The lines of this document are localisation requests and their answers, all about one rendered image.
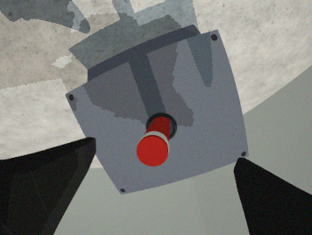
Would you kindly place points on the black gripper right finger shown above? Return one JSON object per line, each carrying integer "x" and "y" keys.
{"x": 271, "y": 205}

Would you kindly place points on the grey sloped panel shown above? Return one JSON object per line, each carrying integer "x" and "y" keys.
{"x": 184, "y": 76}

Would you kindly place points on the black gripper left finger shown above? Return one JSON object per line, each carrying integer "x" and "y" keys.
{"x": 36, "y": 189}

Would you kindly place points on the red peg with white band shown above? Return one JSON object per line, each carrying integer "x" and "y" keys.
{"x": 153, "y": 148}

